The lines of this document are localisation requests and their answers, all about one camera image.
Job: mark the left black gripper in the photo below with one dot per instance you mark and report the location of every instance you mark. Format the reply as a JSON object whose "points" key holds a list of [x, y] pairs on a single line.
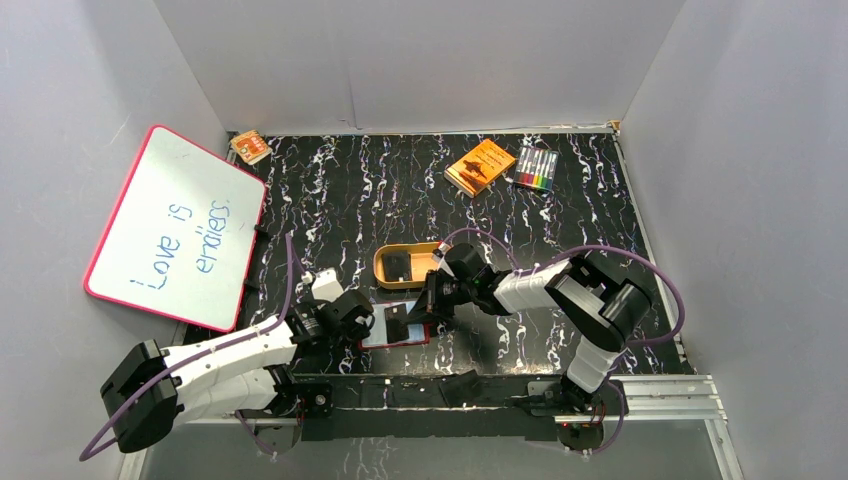
{"points": [[382, 321]]}

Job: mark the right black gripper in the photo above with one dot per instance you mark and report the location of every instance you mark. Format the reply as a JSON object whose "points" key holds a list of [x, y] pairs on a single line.
{"points": [[430, 301]]}

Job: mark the red card holder wallet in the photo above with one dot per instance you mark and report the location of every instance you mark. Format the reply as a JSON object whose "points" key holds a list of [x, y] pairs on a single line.
{"points": [[419, 334]]}

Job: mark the orange oval tray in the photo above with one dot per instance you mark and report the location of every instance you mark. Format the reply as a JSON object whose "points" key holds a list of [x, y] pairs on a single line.
{"points": [[421, 260]]}

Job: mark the stack of black credit cards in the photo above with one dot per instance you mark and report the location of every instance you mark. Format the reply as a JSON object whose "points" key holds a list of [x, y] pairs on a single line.
{"points": [[397, 266]]}

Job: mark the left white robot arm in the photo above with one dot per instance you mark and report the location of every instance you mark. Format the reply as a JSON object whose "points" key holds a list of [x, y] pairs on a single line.
{"points": [[154, 389]]}

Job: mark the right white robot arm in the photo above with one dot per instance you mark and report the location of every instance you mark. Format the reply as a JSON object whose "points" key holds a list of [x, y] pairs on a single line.
{"points": [[602, 302]]}

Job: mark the small orange card box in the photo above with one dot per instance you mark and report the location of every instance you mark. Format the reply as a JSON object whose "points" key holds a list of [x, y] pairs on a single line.
{"points": [[250, 147]]}

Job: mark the orange book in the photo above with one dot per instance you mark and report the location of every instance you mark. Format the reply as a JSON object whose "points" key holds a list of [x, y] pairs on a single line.
{"points": [[479, 168]]}

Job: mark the pack of coloured markers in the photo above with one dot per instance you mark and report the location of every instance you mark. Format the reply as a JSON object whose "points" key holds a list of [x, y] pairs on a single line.
{"points": [[535, 168]]}

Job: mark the pink framed whiteboard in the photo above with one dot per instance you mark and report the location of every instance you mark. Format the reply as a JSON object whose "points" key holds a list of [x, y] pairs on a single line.
{"points": [[180, 239]]}

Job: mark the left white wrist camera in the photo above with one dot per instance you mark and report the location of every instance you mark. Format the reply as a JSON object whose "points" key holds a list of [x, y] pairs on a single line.
{"points": [[323, 285]]}

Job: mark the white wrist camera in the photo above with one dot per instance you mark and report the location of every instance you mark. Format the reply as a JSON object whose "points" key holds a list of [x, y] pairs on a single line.
{"points": [[440, 250], [323, 285]]}

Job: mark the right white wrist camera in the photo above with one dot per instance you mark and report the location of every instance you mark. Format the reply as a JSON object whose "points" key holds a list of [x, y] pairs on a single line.
{"points": [[440, 250]]}

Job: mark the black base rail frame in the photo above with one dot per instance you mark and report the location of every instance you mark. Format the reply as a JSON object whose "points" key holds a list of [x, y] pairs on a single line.
{"points": [[330, 407]]}

